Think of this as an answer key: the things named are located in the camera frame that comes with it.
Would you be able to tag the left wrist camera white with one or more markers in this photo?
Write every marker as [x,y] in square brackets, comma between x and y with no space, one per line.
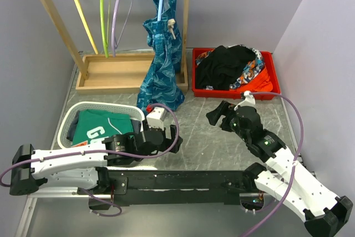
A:
[156,117]

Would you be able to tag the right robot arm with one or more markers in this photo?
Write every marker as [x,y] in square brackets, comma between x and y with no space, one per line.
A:
[280,175]

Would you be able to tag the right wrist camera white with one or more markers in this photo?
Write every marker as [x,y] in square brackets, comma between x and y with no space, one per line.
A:
[248,100]

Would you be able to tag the white laundry basket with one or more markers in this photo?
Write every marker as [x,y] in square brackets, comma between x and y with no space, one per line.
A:
[134,113]

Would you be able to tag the purple hanger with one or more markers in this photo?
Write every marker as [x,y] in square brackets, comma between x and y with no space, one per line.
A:
[115,41]

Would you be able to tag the blue patterned shorts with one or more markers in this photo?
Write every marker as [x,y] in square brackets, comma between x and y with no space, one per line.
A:
[159,84]

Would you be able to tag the green t-shirt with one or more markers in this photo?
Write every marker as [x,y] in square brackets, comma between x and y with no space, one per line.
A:
[96,125]

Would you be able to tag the yellow hanger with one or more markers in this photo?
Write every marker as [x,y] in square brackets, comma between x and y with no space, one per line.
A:
[85,25]

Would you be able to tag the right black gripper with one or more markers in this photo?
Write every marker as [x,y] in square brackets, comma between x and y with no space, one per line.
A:
[231,111]

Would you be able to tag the wooden clothes rack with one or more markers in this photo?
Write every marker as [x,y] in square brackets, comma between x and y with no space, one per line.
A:
[98,74]

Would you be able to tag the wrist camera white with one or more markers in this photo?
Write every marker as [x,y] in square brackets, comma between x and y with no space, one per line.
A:
[248,100]
[156,117]

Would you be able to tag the colourful patterned shorts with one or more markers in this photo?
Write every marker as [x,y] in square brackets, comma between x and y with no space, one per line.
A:
[251,70]

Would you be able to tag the black shorts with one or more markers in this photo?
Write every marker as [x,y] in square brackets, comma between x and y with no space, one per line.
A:
[222,67]

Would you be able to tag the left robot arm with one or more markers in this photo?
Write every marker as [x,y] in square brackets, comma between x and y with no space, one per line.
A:
[86,167]

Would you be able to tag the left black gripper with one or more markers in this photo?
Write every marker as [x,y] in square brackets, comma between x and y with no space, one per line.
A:
[168,142]

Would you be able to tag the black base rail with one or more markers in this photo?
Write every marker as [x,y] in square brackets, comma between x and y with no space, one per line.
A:
[143,187]

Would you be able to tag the red plastic bin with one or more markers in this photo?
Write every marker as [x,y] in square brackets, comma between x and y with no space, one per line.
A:
[232,94]

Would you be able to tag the green hanger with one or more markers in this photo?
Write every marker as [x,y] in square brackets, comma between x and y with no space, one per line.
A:
[104,24]

